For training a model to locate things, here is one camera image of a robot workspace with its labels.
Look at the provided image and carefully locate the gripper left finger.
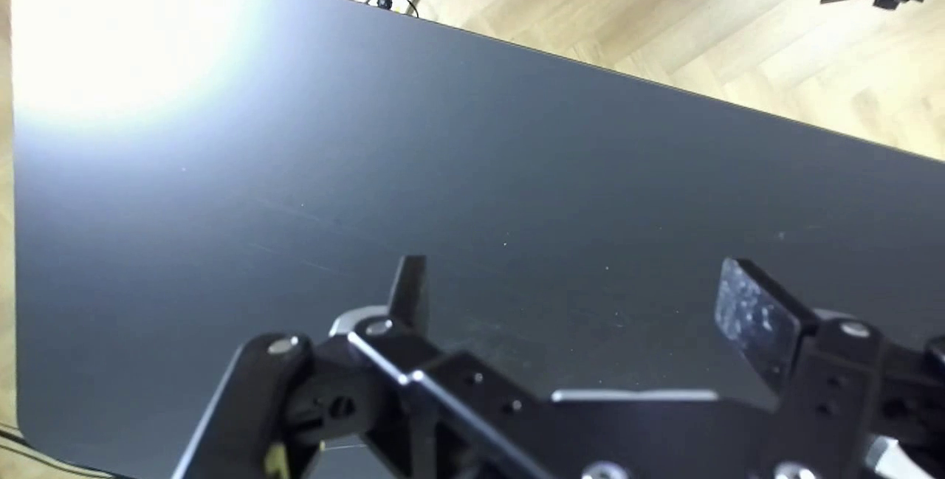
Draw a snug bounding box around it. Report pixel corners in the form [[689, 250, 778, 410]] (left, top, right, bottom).
[[172, 255, 563, 479]]

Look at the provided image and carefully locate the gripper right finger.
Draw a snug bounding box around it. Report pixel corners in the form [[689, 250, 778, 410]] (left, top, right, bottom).
[[713, 257, 945, 479]]

